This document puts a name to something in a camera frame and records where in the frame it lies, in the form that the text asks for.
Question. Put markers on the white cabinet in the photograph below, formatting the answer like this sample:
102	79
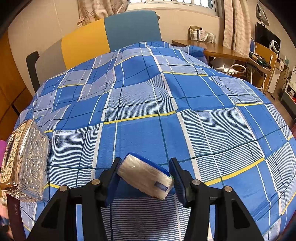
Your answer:
281	64

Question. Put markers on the white folding table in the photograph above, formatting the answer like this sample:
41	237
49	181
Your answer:
263	68

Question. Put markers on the wooden desk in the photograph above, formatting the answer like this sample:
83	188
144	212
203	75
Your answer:
219	49

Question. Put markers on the low grey shelf unit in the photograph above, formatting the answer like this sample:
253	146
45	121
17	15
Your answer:
289	97

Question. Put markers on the blue chair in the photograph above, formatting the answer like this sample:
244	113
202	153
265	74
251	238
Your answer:
253	45

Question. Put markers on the beige starfish print curtain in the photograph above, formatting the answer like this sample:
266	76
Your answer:
97	11

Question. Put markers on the grey yellow blue headboard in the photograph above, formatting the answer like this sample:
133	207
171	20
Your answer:
129	30

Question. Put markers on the silver embossed tissue box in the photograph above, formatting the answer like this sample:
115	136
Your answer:
27	162

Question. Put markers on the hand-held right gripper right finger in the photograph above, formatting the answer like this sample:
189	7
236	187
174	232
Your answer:
179	185

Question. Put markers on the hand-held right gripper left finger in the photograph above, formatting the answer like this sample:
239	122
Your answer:
112	187

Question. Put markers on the white bag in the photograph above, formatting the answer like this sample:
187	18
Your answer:
219	66

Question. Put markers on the beige striped curtain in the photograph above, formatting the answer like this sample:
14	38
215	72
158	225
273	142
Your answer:
235	27

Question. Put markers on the green black tool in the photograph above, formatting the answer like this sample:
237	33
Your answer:
260	60

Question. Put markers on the black monitor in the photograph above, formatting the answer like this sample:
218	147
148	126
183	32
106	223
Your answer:
263	34

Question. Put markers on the white metal chair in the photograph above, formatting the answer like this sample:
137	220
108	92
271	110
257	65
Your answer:
238	65

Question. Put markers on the blue plaid cloth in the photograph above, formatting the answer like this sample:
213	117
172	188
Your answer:
138	104

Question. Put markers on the wooden wardrobe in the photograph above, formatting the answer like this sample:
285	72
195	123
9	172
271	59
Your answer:
9	81

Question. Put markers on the clear desk organizer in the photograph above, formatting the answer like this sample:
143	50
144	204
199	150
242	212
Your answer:
201	34

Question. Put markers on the white blue tissue pack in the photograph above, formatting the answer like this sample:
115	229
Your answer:
143	178

